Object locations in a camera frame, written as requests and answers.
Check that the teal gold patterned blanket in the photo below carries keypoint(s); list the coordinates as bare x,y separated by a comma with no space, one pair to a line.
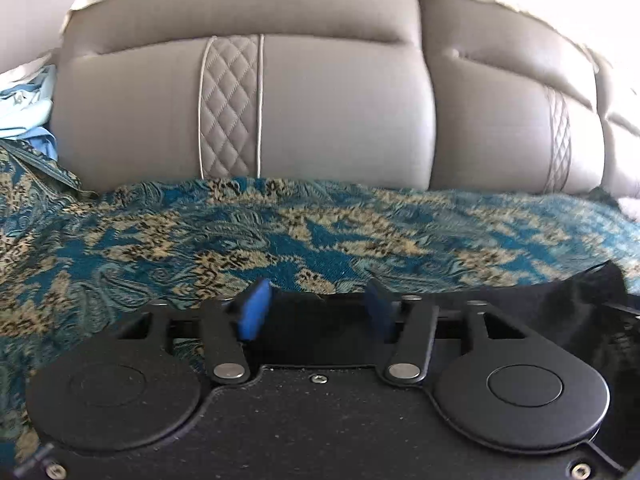
150,240

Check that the light blue cloth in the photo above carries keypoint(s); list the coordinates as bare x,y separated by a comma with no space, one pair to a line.
25,115

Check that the grey leather sofa backrest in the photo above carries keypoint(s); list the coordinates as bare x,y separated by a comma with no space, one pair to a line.
340,110

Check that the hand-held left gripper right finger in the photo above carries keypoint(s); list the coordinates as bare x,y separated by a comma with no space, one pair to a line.
380,310

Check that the black pants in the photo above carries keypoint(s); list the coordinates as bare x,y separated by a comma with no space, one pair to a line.
575,310

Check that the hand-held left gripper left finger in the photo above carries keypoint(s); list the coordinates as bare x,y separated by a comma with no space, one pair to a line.
255,310

